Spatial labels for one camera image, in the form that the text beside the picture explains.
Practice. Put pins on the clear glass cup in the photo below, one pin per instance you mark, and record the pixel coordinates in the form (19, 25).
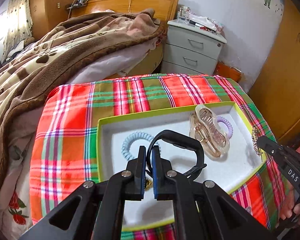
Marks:
(184, 14)

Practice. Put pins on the spotted curtain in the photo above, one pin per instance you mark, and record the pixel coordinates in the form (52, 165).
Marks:
(19, 25)

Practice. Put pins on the clutter on nightstand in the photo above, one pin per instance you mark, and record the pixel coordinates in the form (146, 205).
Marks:
(206, 23)

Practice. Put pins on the wooden headboard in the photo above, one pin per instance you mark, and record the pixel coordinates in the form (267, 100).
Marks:
(164, 10)

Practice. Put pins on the gold chain jewelry piece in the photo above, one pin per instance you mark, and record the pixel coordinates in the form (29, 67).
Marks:
(254, 137)

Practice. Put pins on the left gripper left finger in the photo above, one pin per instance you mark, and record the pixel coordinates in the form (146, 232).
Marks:
(135, 188)

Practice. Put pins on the grey white nightstand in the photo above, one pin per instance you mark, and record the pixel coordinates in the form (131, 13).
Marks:
(190, 50)

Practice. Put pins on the orange box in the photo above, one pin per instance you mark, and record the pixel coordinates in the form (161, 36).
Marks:
(224, 70)

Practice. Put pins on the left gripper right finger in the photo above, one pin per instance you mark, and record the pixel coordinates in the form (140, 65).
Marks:
(162, 187)

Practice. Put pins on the power strip on headboard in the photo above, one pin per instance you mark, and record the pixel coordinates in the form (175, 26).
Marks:
(76, 4)

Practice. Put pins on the wooden door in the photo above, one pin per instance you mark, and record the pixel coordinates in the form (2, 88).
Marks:
(276, 91)

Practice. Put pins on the person's right hand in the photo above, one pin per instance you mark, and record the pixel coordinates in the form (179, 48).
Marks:
(289, 206)

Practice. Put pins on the brown patterned blanket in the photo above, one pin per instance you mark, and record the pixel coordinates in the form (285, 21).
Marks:
(73, 44)

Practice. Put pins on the black smart band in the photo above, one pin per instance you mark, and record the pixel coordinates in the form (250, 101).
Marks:
(180, 141)

